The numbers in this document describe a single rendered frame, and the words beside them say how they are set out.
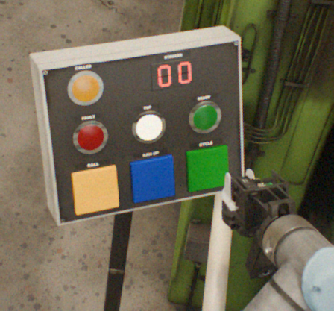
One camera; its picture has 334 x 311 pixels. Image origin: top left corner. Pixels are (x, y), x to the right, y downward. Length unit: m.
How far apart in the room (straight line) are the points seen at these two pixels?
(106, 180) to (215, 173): 0.20
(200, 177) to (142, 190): 0.11
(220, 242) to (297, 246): 0.72
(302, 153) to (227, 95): 0.49
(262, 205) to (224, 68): 0.30
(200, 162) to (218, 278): 0.39
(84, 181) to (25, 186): 1.27
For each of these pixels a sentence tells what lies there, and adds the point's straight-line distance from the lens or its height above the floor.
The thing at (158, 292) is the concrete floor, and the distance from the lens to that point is 2.62.
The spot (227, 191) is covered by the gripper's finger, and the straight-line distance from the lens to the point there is 1.46.
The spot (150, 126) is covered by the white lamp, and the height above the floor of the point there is 1.09.
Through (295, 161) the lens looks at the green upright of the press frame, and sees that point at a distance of 2.05.
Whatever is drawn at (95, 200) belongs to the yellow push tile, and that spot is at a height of 1.00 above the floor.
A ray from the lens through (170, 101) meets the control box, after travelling 1.53.
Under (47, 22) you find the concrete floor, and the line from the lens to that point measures 3.24.
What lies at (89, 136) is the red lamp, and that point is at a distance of 1.51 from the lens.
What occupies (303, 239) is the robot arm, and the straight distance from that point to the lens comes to 1.25.
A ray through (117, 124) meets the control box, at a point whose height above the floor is 1.10.
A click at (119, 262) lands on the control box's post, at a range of 2.00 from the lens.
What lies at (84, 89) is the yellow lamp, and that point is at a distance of 1.48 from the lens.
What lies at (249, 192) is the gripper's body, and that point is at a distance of 1.35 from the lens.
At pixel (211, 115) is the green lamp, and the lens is 1.56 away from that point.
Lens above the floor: 2.27
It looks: 51 degrees down
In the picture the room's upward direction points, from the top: 10 degrees clockwise
